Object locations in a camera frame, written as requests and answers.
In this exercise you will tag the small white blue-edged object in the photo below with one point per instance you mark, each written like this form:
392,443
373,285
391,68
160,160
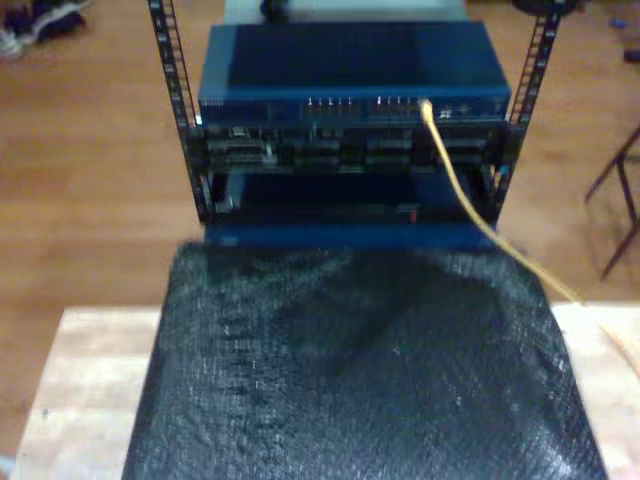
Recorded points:
4,465

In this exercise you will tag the small blue object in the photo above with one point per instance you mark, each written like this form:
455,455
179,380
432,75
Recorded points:
616,24

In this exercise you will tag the black bubble wrap mat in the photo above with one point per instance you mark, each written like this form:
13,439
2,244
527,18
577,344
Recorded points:
350,390

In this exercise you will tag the black rack server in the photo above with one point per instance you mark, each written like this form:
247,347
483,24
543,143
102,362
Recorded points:
325,150

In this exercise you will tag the black rack shelf tray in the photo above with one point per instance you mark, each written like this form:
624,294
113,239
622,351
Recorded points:
325,200

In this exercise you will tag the dark wooden chair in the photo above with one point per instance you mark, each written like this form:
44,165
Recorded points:
615,200

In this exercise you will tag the blue rack base plate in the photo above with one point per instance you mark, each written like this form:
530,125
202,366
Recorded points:
350,235

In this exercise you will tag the white shoe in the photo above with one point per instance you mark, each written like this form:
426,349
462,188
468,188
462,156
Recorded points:
9,42

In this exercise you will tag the black perforated rack post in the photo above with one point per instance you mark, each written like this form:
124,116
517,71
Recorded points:
535,65
172,65

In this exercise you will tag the dark shoe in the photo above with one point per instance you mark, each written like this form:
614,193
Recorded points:
50,20

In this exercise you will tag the blue network switch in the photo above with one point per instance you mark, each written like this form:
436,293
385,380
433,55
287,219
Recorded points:
350,60

